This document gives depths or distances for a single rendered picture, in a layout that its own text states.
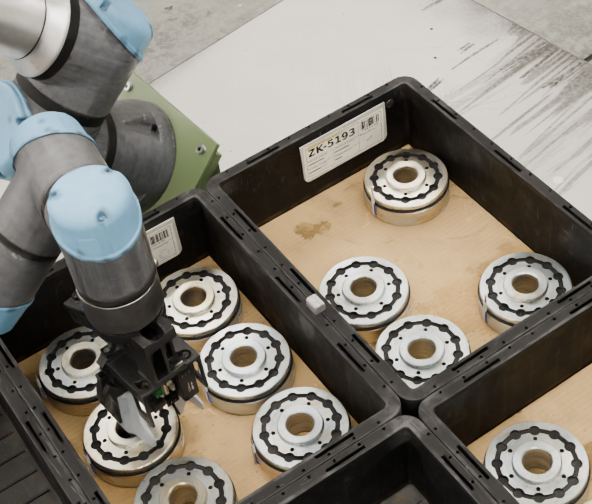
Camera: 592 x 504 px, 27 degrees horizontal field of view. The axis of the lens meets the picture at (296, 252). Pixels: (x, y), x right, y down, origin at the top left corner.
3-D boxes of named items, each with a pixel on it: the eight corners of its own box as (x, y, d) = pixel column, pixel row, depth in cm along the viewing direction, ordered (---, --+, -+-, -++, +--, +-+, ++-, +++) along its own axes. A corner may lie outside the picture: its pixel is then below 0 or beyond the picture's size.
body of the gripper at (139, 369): (152, 434, 122) (125, 360, 113) (101, 384, 127) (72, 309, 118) (212, 388, 125) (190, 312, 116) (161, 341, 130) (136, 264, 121)
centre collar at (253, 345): (212, 360, 136) (211, 356, 136) (247, 334, 138) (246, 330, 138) (241, 385, 134) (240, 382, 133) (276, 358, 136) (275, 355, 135)
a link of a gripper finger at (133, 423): (148, 480, 129) (142, 420, 123) (114, 446, 132) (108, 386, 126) (172, 464, 131) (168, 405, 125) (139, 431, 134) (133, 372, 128)
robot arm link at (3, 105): (34, 155, 163) (-55, 138, 153) (84, 70, 158) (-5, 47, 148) (76, 212, 156) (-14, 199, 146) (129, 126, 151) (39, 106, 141)
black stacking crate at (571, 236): (218, 252, 154) (202, 186, 146) (411, 143, 163) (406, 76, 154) (415, 471, 130) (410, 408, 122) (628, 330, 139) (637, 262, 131)
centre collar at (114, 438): (98, 429, 132) (96, 426, 131) (135, 402, 134) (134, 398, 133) (125, 457, 129) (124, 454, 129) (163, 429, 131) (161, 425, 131)
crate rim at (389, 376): (203, 197, 147) (200, 183, 145) (407, 86, 156) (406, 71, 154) (410, 421, 123) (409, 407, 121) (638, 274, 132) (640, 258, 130)
